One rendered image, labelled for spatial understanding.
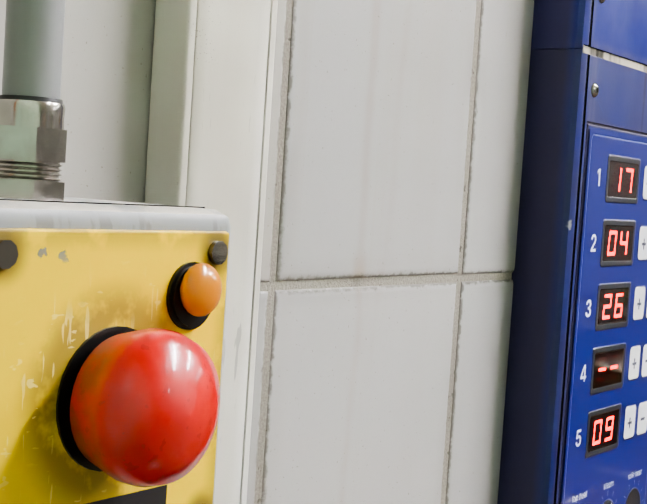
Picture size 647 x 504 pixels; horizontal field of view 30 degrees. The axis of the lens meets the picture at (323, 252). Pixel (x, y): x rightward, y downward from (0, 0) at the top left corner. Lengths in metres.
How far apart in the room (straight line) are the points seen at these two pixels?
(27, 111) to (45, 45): 0.02
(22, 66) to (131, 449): 0.11
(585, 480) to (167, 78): 0.38
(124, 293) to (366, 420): 0.25
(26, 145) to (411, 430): 0.31
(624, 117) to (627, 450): 0.20
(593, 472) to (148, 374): 0.45
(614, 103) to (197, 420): 0.44
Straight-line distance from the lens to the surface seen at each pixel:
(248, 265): 0.45
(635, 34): 0.72
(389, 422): 0.57
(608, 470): 0.74
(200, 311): 0.33
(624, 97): 0.71
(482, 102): 0.62
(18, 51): 0.34
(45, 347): 0.30
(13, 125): 0.34
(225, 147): 0.43
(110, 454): 0.30
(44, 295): 0.30
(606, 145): 0.69
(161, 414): 0.30
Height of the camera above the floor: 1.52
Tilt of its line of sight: 3 degrees down
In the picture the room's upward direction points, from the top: 4 degrees clockwise
